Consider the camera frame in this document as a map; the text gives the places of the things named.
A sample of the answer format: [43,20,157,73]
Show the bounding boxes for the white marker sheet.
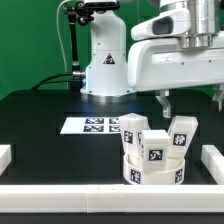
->
[60,117,120,135]

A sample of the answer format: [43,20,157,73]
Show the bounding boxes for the white barrier block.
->
[201,145,224,185]
[0,145,12,176]

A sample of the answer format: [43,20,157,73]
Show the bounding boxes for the camera on mount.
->
[84,0,120,10]

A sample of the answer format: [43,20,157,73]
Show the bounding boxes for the white round stool seat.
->
[123,154,185,185]

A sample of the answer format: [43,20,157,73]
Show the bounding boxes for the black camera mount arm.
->
[63,1,95,78]

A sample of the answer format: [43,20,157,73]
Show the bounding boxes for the black cables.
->
[31,72,86,91]

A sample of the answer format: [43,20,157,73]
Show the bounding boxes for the white front barrier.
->
[0,185,224,213]

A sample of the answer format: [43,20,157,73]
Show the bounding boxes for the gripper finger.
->
[212,83,224,112]
[156,90,172,118]

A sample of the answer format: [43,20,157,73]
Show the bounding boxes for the white left barrier block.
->
[0,145,12,176]

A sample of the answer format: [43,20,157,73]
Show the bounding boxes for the white right barrier block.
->
[201,145,224,185]

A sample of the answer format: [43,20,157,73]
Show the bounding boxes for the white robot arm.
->
[82,0,224,117]

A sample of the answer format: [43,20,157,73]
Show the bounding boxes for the white cable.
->
[55,0,73,74]

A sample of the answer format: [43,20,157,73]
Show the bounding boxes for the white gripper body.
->
[128,8,224,91]

